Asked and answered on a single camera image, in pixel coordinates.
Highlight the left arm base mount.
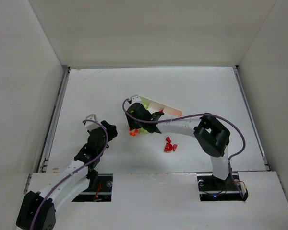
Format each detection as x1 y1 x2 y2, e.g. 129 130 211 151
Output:
73 174 113 203

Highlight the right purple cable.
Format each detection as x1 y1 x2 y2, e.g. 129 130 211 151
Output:
122 97 247 199

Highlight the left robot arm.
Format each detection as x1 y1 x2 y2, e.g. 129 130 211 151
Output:
16 120 118 230

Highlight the green lego plate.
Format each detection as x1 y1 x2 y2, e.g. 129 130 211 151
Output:
139 128 149 135

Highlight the metal rail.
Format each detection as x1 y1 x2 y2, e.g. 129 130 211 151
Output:
34 65 71 173
233 66 265 157

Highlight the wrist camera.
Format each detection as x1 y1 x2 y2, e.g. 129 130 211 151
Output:
84 114 98 132
129 95 142 104

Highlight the purple cable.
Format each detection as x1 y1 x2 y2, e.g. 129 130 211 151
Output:
30 119 109 230
122 97 247 199

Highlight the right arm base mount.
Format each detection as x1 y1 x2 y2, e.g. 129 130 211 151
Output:
197 173 249 202

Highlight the right metal rail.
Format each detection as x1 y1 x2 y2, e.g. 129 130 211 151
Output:
233 66 265 157

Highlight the white three-compartment tray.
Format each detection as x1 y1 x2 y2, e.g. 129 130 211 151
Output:
140 96 183 117

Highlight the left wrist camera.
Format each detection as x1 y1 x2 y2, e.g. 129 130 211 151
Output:
84 114 98 132

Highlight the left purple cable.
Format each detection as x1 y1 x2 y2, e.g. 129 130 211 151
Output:
30 119 109 230

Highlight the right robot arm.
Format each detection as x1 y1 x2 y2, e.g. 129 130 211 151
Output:
124 103 230 181

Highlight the red lego arch piece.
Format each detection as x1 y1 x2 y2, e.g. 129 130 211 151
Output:
164 143 173 152

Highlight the left metal rail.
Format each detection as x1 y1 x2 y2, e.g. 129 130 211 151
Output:
34 65 71 173

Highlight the small orange lego piece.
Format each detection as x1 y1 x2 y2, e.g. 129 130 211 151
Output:
129 129 139 137

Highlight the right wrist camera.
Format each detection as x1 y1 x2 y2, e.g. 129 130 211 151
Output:
129 95 142 104

